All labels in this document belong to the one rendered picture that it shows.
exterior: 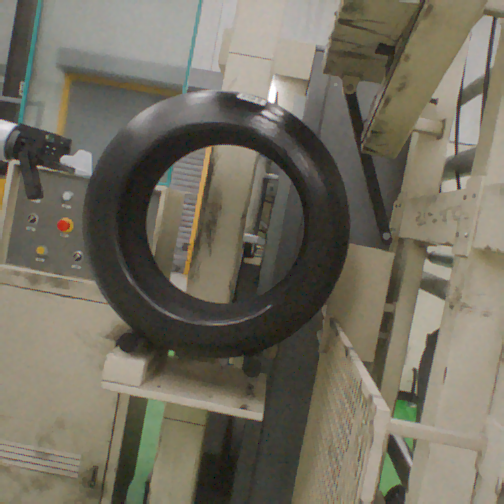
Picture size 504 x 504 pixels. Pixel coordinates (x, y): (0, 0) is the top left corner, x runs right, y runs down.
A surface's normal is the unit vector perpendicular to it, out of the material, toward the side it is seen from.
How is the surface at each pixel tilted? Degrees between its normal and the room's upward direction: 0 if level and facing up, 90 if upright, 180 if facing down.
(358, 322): 90
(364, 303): 90
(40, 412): 89
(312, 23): 90
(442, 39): 162
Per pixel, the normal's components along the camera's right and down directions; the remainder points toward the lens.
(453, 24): -0.19, 0.95
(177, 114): -0.10, -0.14
